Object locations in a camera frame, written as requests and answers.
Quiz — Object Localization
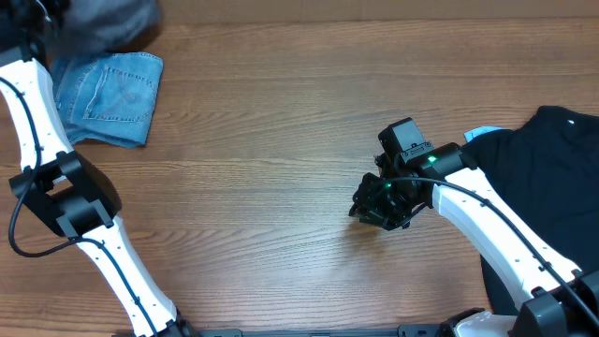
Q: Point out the black garment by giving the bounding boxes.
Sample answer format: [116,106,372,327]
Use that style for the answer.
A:
[460,105,599,317]

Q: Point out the grey cotton shorts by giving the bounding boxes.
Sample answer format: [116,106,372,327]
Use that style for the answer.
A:
[45,0,162,58]

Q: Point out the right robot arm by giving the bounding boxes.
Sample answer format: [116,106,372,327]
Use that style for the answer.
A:
[349,118,598,337]

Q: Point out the folded blue denim jeans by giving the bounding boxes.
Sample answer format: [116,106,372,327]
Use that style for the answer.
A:
[51,52,164,148]

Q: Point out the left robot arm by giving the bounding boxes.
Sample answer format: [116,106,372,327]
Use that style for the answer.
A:
[1,1,197,337]

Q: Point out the light blue cloth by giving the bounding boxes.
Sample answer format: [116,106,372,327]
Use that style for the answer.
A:
[464,125,503,142]

